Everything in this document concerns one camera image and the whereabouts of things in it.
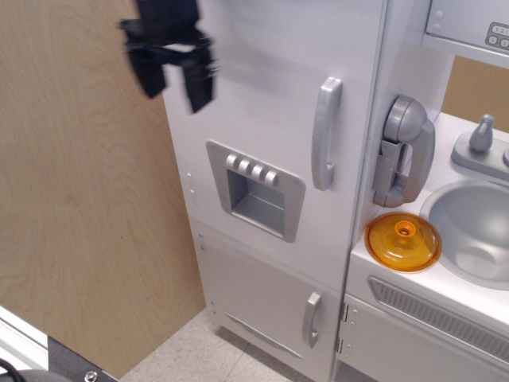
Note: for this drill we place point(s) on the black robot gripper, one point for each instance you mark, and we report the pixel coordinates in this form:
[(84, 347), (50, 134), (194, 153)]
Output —
[(165, 32)]

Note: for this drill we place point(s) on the white toy fridge door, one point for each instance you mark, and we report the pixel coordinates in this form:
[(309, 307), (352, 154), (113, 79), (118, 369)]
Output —
[(273, 58)]

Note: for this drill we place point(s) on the grey ice dispenser panel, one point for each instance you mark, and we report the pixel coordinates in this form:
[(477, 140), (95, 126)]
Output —
[(256, 192)]

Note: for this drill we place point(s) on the white toy kitchen cabinet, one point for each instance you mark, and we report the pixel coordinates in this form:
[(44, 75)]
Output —
[(407, 68)]

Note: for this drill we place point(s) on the white lower freezer door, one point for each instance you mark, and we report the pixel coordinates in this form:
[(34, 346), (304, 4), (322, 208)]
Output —
[(264, 302)]

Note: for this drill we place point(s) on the orange transparent pot lid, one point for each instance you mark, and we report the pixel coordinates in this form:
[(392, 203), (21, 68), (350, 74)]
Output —
[(403, 242)]

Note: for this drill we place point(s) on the grey toy faucet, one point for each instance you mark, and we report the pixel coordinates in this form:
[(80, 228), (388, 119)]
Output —
[(481, 152)]

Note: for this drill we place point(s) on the grey toy sink basin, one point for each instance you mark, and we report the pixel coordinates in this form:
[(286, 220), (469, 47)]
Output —
[(472, 220)]

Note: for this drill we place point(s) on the white oven door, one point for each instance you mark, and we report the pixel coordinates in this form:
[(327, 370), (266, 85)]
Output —
[(386, 348)]

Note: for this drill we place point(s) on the grey oven vent panel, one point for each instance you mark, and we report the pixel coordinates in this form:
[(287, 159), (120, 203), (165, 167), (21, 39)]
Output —
[(447, 322)]

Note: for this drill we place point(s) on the grey toy wall phone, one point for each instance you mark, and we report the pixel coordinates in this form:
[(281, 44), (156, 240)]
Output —
[(406, 154)]

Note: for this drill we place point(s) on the grey freezer door handle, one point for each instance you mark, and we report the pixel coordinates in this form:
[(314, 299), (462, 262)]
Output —
[(308, 333)]

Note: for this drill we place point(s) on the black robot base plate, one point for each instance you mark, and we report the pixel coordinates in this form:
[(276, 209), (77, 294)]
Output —
[(23, 359)]

